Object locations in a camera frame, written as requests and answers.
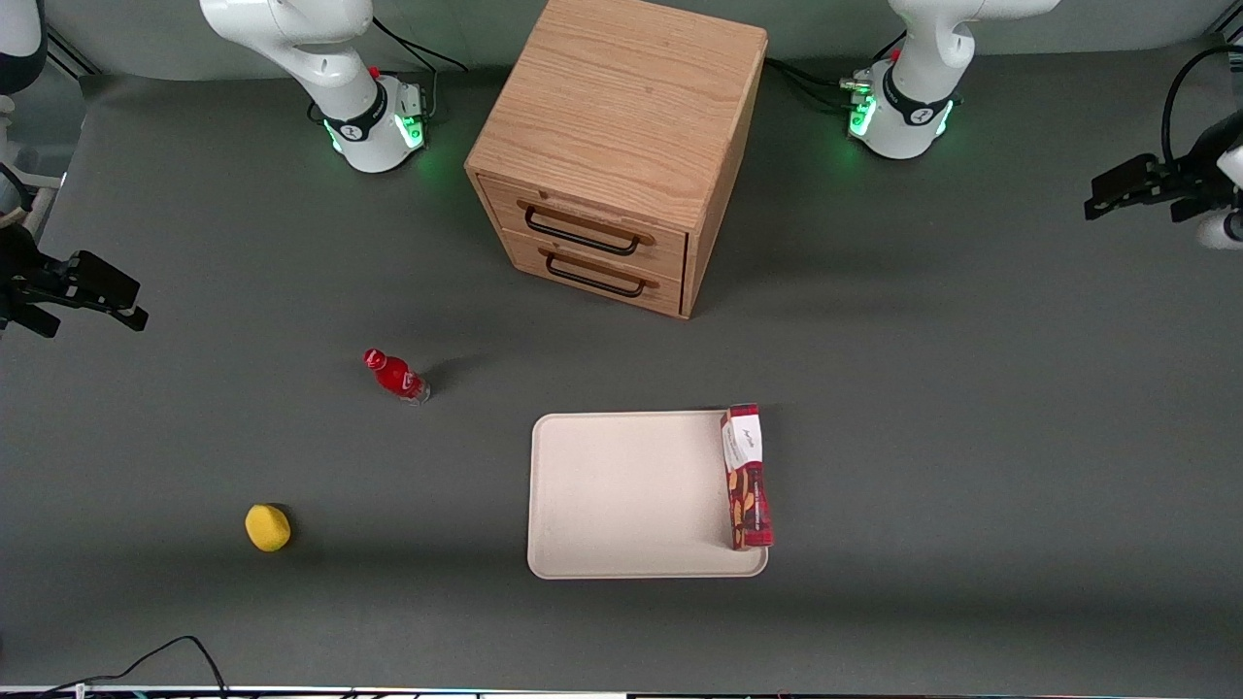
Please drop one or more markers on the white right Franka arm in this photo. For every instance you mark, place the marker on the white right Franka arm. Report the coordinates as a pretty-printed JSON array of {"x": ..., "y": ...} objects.
[{"x": 340, "y": 78}]

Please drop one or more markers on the red plastic drink bottle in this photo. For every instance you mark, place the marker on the red plastic drink bottle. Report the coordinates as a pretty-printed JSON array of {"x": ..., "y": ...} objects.
[{"x": 395, "y": 376}]

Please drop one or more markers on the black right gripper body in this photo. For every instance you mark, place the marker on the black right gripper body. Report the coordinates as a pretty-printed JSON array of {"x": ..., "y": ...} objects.
[{"x": 21, "y": 267}]

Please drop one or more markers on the yellow lemon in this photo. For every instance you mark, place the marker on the yellow lemon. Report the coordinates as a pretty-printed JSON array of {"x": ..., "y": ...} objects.
[{"x": 267, "y": 528}]

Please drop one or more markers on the wooden two-drawer cabinet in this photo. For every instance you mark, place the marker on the wooden two-drawer cabinet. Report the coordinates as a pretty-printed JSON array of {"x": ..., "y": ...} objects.
[{"x": 621, "y": 126}]

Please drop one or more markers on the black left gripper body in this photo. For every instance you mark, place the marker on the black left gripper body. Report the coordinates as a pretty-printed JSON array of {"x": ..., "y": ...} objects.
[{"x": 1191, "y": 182}]

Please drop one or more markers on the red tartan shortbread cookie box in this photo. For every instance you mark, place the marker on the red tartan shortbread cookie box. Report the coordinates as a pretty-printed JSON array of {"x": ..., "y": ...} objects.
[{"x": 748, "y": 485}]

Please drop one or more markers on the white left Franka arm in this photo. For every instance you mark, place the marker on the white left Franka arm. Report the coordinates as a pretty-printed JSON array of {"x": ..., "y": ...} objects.
[{"x": 908, "y": 92}]

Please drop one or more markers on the beige rectangular tray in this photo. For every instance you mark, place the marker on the beige rectangular tray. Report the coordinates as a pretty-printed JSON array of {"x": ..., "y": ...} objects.
[{"x": 626, "y": 495}]

